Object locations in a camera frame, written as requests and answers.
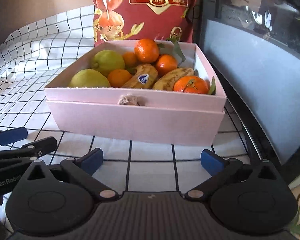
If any small green pear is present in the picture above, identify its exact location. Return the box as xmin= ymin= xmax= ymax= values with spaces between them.
xmin=69 ymin=69 xmax=111 ymax=88

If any red snack bag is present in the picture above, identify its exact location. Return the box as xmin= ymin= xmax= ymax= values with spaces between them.
xmin=89 ymin=0 xmax=202 ymax=47

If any wide spotted yellow banana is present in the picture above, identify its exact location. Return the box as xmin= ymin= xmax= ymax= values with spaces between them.
xmin=121 ymin=64 xmax=158 ymax=89

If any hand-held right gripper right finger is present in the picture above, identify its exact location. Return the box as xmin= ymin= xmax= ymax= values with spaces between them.
xmin=186 ymin=149 xmax=280 ymax=201

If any glass-sided computer case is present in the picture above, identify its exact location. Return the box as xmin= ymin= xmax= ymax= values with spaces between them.
xmin=194 ymin=0 xmax=300 ymax=180

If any large green pear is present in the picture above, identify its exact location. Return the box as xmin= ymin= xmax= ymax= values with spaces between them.
xmin=91 ymin=50 xmax=126 ymax=78

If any mandarin with small leaf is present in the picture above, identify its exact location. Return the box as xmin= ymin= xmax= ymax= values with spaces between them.
xmin=173 ymin=76 xmax=216 ymax=95

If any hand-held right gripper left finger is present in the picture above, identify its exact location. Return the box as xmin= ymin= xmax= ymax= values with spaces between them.
xmin=22 ymin=148 xmax=117 ymax=201

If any pink cardboard box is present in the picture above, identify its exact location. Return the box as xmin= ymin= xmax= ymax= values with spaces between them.
xmin=44 ymin=39 xmax=227 ymax=147

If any slim spotted yellow banana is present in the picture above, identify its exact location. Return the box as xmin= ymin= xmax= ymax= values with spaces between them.
xmin=152 ymin=67 xmax=195 ymax=90

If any mandarin with large green leaves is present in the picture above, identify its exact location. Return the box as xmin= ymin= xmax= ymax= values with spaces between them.
xmin=154 ymin=37 xmax=187 ymax=77

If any large orange mandarin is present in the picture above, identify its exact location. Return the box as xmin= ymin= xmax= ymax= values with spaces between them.
xmin=134 ymin=38 xmax=160 ymax=64

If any white black-grid tablecloth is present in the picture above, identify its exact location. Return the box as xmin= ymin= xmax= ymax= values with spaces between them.
xmin=0 ymin=5 xmax=252 ymax=227

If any small orange mandarin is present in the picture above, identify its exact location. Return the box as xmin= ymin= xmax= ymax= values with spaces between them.
xmin=122 ymin=52 xmax=138 ymax=68

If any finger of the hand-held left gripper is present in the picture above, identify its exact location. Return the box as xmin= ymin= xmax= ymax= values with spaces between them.
xmin=0 ymin=137 xmax=58 ymax=160
xmin=0 ymin=127 xmax=28 ymax=147

